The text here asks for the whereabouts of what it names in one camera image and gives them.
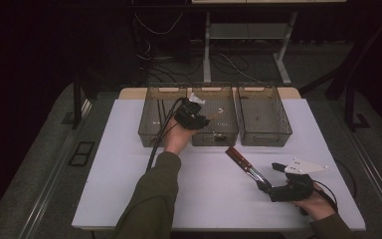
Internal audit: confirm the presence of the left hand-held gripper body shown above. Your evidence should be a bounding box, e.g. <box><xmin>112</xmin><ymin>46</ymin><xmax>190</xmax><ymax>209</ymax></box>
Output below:
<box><xmin>173</xmin><ymin>93</ymin><xmax>210</xmax><ymax>130</ymax></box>

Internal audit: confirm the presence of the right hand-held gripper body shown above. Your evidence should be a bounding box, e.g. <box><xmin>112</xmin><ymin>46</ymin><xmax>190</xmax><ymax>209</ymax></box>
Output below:
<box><xmin>268</xmin><ymin>158</ymin><xmax>329</xmax><ymax>203</ymax></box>

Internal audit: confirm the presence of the steel spoon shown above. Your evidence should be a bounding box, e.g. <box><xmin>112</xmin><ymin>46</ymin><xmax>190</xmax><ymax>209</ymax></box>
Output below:
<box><xmin>202</xmin><ymin>123</ymin><xmax>227</xmax><ymax>139</ymax></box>

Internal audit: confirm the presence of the smoked plastic bin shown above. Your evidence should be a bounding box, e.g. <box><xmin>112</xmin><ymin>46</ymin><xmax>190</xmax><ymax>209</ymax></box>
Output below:
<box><xmin>190</xmin><ymin>83</ymin><xmax>240</xmax><ymax>147</ymax></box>
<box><xmin>237</xmin><ymin>83</ymin><xmax>293</xmax><ymax>147</ymax></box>
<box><xmin>137</xmin><ymin>84</ymin><xmax>188</xmax><ymax>148</ymax></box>

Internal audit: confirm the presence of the person's right hand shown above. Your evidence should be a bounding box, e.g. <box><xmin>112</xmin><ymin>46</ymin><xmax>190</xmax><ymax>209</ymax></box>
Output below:
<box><xmin>291</xmin><ymin>183</ymin><xmax>336</xmax><ymax>222</ymax></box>

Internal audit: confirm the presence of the person's left hand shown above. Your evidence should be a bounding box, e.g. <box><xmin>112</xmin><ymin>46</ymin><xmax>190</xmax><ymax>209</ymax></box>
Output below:
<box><xmin>162</xmin><ymin>116</ymin><xmax>200</xmax><ymax>156</ymax></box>

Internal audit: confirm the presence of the black metal stand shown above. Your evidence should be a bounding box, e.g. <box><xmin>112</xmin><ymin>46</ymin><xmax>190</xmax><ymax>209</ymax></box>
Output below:
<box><xmin>72</xmin><ymin>78</ymin><xmax>85</xmax><ymax>130</ymax></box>
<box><xmin>343</xmin><ymin>83</ymin><xmax>372</xmax><ymax>131</ymax></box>

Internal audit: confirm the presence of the left hand-held gripper cable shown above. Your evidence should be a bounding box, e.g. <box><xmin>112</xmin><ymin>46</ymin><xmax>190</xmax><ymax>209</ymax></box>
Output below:
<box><xmin>145</xmin><ymin>97</ymin><xmax>187</xmax><ymax>172</ymax></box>

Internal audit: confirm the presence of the hand-held gripper cable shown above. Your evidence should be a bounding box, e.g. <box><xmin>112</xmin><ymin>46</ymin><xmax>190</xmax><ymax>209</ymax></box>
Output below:
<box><xmin>312</xmin><ymin>180</ymin><xmax>339</xmax><ymax>215</ymax></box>
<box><xmin>145</xmin><ymin>97</ymin><xmax>187</xmax><ymax>172</ymax></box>

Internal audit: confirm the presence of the right hand-held gripper cable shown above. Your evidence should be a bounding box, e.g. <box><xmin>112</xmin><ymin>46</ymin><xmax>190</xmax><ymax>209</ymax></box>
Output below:
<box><xmin>312</xmin><ymin>180</ymin><xmax>339</xmax><ymax>215</ymax></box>

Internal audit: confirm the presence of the tangle of black cables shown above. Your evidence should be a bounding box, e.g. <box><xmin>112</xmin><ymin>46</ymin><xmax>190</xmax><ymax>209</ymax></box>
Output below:
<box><xmin>143</xmin><ymin>54</ymin><xmax>207</xmax><ymax>84</ymax></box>

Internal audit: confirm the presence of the white floor cable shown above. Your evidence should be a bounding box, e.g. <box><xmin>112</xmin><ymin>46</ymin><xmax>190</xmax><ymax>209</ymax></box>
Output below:
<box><xmin>218</xmin><ymin>53</ymin><xmax>263</xmax><ymax>84</ymax></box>

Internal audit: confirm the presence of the black floor cable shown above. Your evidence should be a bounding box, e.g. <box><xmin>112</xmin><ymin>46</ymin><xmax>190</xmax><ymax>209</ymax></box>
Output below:
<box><xmin>332</xmin><ymin>157</ymin><xmax>359</xmax><ymax>200</ymax></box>

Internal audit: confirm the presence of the white metal desk frame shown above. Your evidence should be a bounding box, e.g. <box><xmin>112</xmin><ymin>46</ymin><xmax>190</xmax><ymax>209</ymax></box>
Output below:
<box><xmin>192</xmin><ymin>0</ymin><xmax>347</xmax><ymax>87</ymax></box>

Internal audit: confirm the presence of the aluminium floor rail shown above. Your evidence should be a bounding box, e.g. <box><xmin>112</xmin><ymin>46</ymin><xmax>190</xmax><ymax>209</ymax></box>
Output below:
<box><xmin>346</xmin><ymin>128</ymin><xmax>382</xmax><ymax>230</ymax></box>
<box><xmin>19</xmin><ymin>99</ymin><xmax>93</xmax><ymax>239</ymax></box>

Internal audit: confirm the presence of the white cable loop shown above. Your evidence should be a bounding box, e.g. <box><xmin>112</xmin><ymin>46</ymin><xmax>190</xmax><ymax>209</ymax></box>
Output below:
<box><xmin>133</xmin><ymin>12</ymin><xmax>183</xmax><ymax>36</ymax></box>

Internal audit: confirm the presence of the black floor outlet frame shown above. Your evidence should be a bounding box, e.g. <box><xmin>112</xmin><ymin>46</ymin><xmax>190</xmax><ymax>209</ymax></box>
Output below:
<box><xmin>67</xmin><ymin>140</ymin><xmax>96</xmax><ymax>167</ymax></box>

